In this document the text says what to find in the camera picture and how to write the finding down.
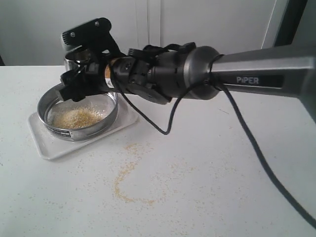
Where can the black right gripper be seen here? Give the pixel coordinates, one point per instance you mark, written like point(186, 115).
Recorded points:
point(89, 79)

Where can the small stainless steel cup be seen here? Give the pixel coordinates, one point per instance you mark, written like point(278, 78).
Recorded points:
point(76, 58)

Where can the yellow grain pile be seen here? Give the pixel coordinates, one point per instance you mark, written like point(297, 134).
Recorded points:
point(76, 118)

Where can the round steel mesh sieve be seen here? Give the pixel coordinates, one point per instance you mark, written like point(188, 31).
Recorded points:
point(50, 104)

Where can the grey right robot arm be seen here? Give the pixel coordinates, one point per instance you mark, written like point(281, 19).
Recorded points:
point(159, 74)

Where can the white cabinet doors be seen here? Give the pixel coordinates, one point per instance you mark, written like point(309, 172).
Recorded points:
point(30, 30)

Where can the white rectangular plastic tray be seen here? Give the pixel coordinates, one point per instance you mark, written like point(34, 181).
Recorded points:
point(50, 147)

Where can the dark door frame post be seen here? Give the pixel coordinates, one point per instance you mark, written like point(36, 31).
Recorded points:
point(289, 23)

